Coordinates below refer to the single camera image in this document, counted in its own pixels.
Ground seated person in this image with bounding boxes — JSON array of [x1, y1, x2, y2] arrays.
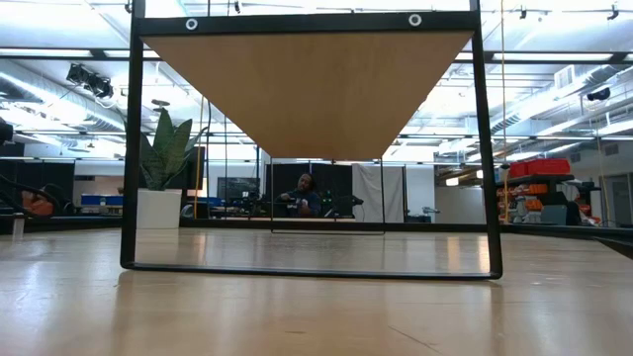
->
[[276, 172, 323, 219]]

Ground black backdrop curtain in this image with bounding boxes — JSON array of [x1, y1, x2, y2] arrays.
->
[[264, 162, 355, 219]]

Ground cluttered work desk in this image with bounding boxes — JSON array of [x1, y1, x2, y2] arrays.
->
[[207, 195, 367, 222]]

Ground white hanging sheet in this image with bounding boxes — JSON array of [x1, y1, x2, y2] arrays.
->
[[351, 163, 407, 223]]

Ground black computer monitor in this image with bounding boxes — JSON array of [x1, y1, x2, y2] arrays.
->
[[217, 176, 261, 202]]

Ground long wooden tray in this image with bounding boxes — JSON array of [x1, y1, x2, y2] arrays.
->
[[120, 0, 504, 282]]

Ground black display panel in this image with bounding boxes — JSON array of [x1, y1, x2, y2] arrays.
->
[[183, 145, 207, 192]]

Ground green plant white pot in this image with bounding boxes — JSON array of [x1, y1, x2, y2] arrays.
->
[[136, 107, 209, 230]]

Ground blue storage bin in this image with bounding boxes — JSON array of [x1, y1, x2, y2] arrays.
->
[[80, 193, 125, 208]]

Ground red storage bin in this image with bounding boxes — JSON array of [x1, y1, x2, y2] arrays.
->
[[508, 157, 572, 179]]

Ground black wheeled bin rack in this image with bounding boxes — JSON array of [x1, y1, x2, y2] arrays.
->
[[496, 172, 602, 226]]

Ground black ceiling spotlight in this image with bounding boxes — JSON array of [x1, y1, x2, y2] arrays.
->
[[65, 62, 116, 100]]

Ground red office chair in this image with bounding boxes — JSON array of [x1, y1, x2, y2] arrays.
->
[[0, 172, 63, 219]]

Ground black aluminium table frame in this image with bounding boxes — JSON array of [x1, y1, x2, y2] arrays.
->
[[0, 215, 633, 261]]

